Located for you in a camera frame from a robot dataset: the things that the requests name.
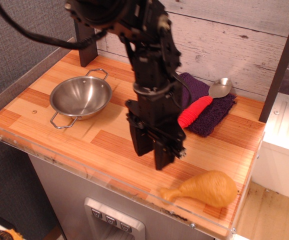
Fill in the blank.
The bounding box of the yellow black object bottom left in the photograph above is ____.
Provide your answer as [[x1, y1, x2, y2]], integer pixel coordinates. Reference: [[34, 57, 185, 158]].
[[0, 229, 24, 240]]

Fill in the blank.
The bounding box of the yellow plastic chicken drumstick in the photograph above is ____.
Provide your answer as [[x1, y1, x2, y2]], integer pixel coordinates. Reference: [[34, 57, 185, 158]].
[[160, 170, 238, 208]]

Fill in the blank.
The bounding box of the clear acrylic edge guard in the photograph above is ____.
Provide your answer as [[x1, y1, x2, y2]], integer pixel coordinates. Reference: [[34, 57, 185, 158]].
[[0, 114, 265, 240]]

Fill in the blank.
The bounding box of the red handled metal spoon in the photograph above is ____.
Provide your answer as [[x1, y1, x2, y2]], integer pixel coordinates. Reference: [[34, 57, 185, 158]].
[[177, 77, 232, 129]]

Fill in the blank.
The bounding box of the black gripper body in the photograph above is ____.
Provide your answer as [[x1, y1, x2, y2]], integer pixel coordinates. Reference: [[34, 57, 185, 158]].
[[125, 84, 186, 159]]

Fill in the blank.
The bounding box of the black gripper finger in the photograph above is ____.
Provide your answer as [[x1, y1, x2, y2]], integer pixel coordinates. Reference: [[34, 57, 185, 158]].
[[130, 125, 154, 157], [154, 141, 175, 171]]

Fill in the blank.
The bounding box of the silver dispenser button panel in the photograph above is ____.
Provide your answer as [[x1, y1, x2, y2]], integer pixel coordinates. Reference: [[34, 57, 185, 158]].
[[84, 197, 146, 240]]

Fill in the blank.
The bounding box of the purple folded cloth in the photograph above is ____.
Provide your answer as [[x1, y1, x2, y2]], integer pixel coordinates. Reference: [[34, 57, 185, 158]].
[[180, 72, 236, 137]]

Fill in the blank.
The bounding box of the dark frame post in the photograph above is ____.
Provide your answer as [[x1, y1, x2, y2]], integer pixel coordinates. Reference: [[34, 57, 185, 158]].
[[259, 34, 289, 123], [74, 22, 98, 67]]

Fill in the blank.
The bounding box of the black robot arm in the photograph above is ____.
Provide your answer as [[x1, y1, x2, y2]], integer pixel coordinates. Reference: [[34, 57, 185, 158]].
[[65, 0, 186, 170]]

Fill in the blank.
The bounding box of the silver toy kitchen cabinet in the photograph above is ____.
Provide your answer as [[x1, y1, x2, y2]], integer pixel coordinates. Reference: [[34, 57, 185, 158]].
[[29, 156, 212, 240]]

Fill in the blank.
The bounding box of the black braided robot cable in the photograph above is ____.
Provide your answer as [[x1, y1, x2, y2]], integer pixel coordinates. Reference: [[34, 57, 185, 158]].
[[0, 0, 108, 50]]

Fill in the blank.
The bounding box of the dark right frame post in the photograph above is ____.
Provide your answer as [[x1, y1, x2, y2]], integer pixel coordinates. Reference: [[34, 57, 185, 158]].
[[259, 34, 289, 123]]

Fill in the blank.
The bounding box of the dark left frame post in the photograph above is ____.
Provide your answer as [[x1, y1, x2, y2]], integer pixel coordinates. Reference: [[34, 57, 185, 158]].
[[74, 22, 98, 67]]

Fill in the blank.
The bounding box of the small steel frying pan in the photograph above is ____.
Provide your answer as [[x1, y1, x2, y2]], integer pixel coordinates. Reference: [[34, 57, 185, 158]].
[[49, 68, 113, 129]]

